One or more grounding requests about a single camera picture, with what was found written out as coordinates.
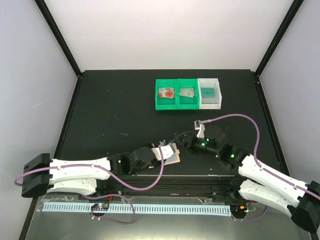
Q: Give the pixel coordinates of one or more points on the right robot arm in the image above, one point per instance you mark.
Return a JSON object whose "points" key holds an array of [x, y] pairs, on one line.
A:
{"points": [[255, 180]]}

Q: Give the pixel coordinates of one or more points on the grey patterned card in bin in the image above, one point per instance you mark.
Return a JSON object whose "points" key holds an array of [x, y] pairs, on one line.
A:
{"points": [[187, 92]]}

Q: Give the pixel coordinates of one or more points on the right black frame post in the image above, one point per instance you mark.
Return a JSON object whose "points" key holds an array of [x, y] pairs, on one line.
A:
{"points": [[282, 29]]}

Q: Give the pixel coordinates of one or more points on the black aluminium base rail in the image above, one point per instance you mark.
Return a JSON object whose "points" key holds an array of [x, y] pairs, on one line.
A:
{"points": [[225, 188]]}

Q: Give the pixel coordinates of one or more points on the small circuit board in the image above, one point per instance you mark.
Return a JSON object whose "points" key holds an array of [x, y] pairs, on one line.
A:
{"points": [[240, 208], [100, 207]]}

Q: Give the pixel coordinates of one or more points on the white bin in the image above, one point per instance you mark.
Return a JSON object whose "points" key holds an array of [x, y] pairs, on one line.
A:
{"points": [[210, 103]]}

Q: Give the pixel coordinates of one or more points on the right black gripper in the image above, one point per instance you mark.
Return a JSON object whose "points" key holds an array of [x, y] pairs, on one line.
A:
{"points": [[189, 141]]}

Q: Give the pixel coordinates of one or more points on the middle green bin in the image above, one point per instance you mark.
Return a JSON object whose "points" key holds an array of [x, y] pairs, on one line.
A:
{"points": [[187, 103]]}

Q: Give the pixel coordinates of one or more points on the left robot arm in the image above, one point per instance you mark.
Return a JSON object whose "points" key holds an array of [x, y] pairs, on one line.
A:
{"points": [[44, 174]]}

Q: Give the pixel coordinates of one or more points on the teal card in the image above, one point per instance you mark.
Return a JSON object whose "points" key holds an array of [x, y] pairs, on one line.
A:
{"points": [[207, 92]]}

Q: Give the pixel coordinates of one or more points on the black frame post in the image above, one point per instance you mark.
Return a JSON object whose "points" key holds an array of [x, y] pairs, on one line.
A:
{"points": [[282, 29], [48, 17]]}

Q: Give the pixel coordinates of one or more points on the left black frame post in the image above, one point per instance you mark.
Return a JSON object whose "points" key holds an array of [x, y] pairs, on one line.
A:
{"points": [[48, 17]]}

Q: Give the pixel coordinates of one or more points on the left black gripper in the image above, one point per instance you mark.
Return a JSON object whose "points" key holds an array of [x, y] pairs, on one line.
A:
{"points": [[156, 146]]}

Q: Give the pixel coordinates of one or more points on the right small circuit board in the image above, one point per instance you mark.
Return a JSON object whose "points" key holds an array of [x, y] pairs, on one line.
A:
{"points": [[240, 208]]}

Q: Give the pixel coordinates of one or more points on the left small circuit board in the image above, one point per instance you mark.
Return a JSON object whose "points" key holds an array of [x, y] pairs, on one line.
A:
{"points": [[100, 207]]}

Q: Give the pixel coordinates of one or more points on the white slotted cable duct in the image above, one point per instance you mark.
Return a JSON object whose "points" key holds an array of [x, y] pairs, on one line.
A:
{"points": [[151, 209]]}

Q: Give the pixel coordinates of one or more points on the beige card holder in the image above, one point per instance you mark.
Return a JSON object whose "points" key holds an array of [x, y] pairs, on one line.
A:
{"points": [[175, 158]]}

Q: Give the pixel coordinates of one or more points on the green bin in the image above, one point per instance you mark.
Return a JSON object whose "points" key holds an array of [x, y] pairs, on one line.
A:
{"points": [[163, 103], [187, 103]]}

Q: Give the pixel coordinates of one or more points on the left green bin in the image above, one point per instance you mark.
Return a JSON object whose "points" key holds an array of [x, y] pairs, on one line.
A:
{"points": [[163, 103]]}

